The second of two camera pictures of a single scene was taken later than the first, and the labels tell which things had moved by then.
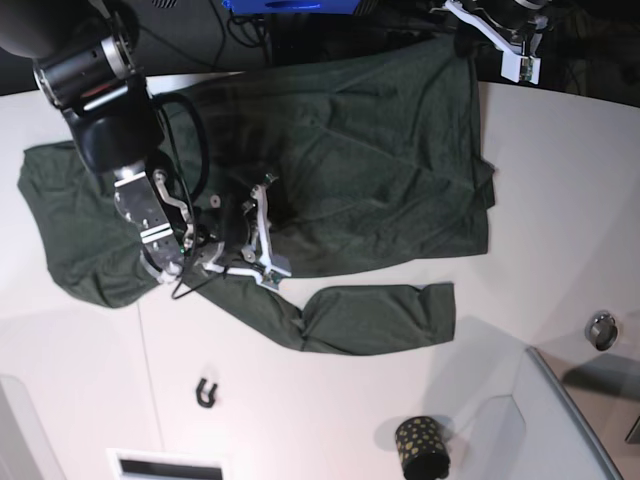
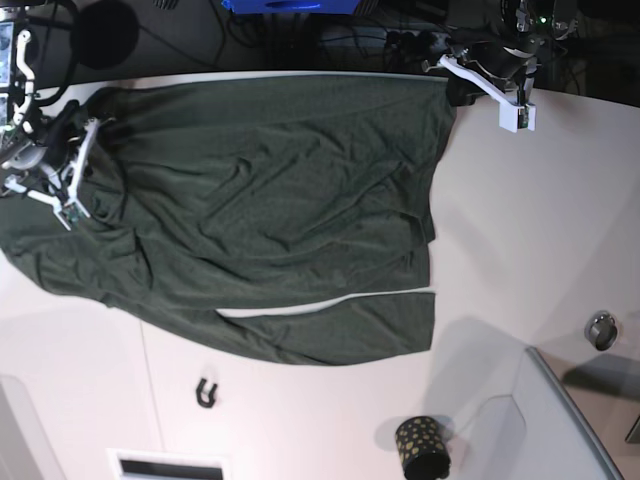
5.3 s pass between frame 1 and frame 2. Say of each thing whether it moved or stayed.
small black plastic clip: stayed
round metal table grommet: stayed
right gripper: moved
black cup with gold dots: stayed
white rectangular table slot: stayed
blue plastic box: stayed
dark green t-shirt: moved
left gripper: moved
